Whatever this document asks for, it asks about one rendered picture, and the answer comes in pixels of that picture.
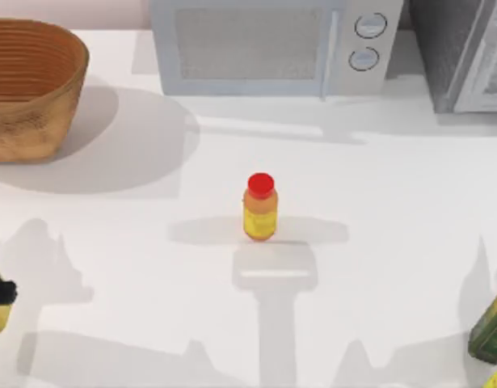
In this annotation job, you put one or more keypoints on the pale microwave oven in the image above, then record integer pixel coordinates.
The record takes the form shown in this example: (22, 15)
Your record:
(365, 83)

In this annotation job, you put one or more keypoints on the yellow bottle with red cap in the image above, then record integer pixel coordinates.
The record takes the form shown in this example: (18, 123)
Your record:
(260, 214)

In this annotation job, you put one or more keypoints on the brown wicker basket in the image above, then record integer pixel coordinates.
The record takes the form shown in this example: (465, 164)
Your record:
(34, 101)

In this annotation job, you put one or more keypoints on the green and yellow can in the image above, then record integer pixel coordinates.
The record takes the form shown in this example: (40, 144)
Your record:
(489, 329)

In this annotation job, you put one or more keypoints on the microwave oven door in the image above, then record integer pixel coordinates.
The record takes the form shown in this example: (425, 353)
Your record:
(248, 44)

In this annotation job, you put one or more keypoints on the grey cabinet door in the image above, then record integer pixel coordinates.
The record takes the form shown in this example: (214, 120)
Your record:
(484, 64)

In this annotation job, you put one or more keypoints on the microwave knob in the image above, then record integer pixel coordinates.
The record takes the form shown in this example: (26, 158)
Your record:
(364, 59)
(370, 24)

